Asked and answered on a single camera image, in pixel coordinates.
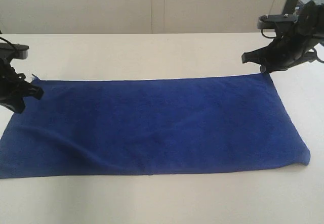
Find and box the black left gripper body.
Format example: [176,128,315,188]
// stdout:
[1,59,25,107]

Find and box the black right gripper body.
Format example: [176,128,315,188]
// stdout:
[266,28,319,72]

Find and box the blue towel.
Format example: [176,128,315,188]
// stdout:
[1,74,310,178]

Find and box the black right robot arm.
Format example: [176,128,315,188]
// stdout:
[241,1,323,74]

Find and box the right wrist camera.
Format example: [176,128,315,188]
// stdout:
[257,14,298,30]

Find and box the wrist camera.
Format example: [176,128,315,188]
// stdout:
[1,43,29,60]
[257,14,298,30]

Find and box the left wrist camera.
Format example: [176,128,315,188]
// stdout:
[1,43,29,60]

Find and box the beige wall panel board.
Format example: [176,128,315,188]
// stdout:
[1,0,286,34]

